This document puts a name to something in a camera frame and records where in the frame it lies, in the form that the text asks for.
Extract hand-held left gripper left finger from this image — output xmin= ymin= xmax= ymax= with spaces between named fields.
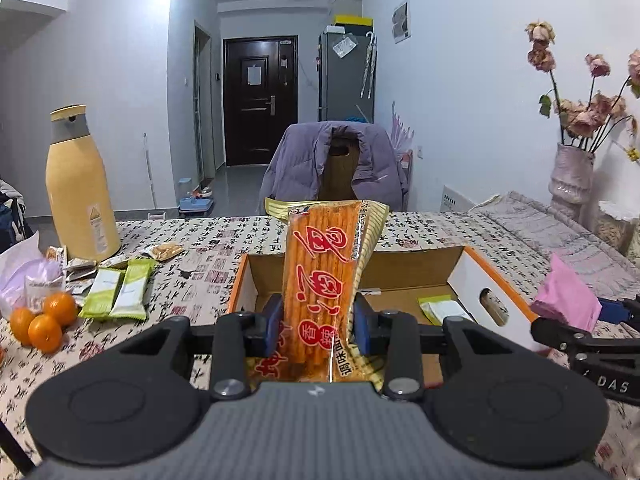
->
xmin=114 ymin=294 xmax=285 ymax=402

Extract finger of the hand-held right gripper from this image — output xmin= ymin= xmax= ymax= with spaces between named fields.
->
xmin=597 ymin=297 xmax=640 ymax=333
xmin=531 ymin=316 xmax=640 ymax=361

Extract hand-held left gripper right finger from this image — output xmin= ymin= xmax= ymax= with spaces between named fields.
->
xmin=351 ymin=299 xmax=532 ymax=402

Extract pink snack packet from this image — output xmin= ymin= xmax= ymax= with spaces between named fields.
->
xmin=530 ymin=254 xmax=603 ymax=332

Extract orange spicy stick snack packet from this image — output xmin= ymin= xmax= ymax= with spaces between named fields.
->
xmin=264 ymin=197 xmax=391 ymax=386

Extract orange cardboard box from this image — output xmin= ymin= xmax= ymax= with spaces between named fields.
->
xmin=227 ymin=246 xmax=542 ymax=388

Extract small green white snack packet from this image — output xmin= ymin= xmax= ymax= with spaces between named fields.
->
xmin=419 ymin=296 xmax=476 ymax=326

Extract clear jar with white lid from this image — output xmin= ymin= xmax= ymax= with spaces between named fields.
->
xmin=597 ymin=200 xmax=636 ymax=256

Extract grey quilted blanket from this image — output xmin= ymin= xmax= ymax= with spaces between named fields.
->
xmin=467 ymin=191 xmax=640 ymax=301

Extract brown cracker packet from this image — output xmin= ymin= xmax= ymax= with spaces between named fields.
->
xmin=142 ymin=242 xmax=183 ymax=262

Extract pink ribbed vase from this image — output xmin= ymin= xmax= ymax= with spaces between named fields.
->
xmin=548 ymin=142 xmax=596 ymax=221

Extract long green white snack packet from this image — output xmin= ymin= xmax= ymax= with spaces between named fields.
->
xmin=78 ymin=267 xmax=126 ymax=320
xmin=109 ymin=257 xmax=158 ymax=321

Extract wooden chair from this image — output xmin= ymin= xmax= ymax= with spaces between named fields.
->
xmin=320 ymin=127 xmax=369 ymax=202

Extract purple padded jacket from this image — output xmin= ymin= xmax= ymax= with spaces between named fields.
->
xmin=259 ymin=121 xmax=408 ymax=211

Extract dried pink roses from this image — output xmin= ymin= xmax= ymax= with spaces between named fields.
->
xmin=525 ymin=20 xmax=640 ymax=161

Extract white mop stick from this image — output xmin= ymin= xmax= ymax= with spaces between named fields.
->
xmin=142 ymin=132 xmax=158 ymax=209

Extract orange mandarin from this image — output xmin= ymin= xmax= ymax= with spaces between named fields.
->
xmin=27 ymin=313 xmax=63 ymax=353
xmin=42 ymin=291 xmax=79 ymax=327
xmin=10 ymin=307 xmax=38 ymax=347

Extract dark brown door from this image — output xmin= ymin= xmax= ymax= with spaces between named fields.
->
xmin=222 ymin=36 xmax=298 ymax=167

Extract yellow thermos bottle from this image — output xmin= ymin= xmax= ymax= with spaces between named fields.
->
xmin=46 ymin=105 xmax=122 ymax=263

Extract grey refrigerator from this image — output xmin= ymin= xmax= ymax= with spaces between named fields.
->
xmin=318 ymin=25 xmax=376 ymax=123

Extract white purple plastic bag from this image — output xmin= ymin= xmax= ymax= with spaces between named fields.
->
xmin=0 ymin=232 xmax=68 ymax=318

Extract folded white umbrella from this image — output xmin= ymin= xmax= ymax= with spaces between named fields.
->
xmin=360 ymin=30 xmax=378 ymax=100

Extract dark clothing heap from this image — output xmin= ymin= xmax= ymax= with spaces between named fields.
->
xmin=0 ymin=180 xmax=33 ymax=256

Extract clear bag on refrigerator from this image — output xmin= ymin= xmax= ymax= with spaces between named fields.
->
xmin=332 ymin=35 xmax=358 ymax=59

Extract pink wire rack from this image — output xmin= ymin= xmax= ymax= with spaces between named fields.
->
xmin=390 ymin=102 xmax=416 ymax=181

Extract wall poster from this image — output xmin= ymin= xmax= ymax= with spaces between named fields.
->
xmin=391 ymin=0 xmax=413 ymax=44

